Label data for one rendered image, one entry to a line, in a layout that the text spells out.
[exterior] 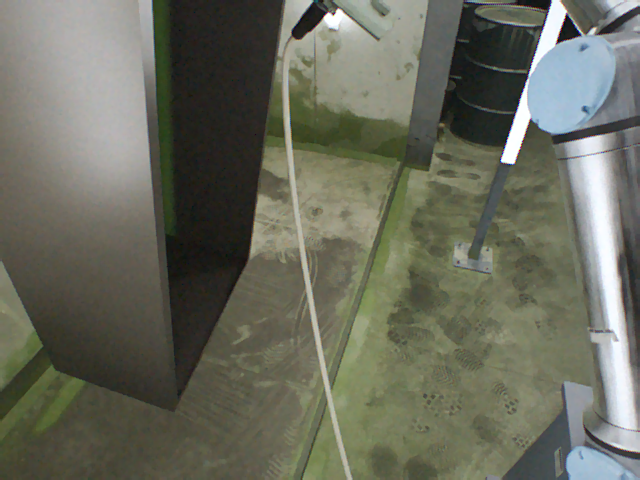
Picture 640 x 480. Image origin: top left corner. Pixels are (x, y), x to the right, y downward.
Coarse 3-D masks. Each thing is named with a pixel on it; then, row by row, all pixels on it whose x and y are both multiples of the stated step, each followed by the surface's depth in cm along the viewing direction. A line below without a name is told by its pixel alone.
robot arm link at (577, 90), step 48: (576, 48) 49; (624, 48) 49; (528, 96) 56; (576, 96) 50; (624, 96) 49; (576, 144) 53; (624, 144) 50; (576, 192) 55; (624, 192) 51; (576, 240) 57; (624, 240) 52; (624, 288) 53; (624, 336) 54; (624, 384) 56; (624, 432) 57
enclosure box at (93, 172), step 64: (0, 0) 43; (64, 0) 41; (128, 0) 40; (192, 0) 95; (256, 0) 92; (0, 64) 48; (64, 64) 46; (128, 64) 44; (192, 64) 106; (256, 64) 102; (0, 128) 55; (64, 128) 52; (128, 128) 50; (192, 128) 119; (256, 128) 114; (0, 192) 64; (64, 192) 60; (128, 192) 57; (192, 192) 135; (256, 192) 126; (0, 256) 77; (64, 256) 71; (128, 256) 67; (192, 256) 146; (64, 320) 87; (128, 320) 80; (192, 320) 128; (128, 384) 102
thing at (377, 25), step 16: (320, 0) 75; (336, 0) 71; (352, 0) 70; (368, 0) 71; (304, 16) 80; (320, 16) 78; (352, 16) 74; (368, 16) 72; (384, 16) 73; (304, 32) 85; (368, 32) 76; (384, 32) 74
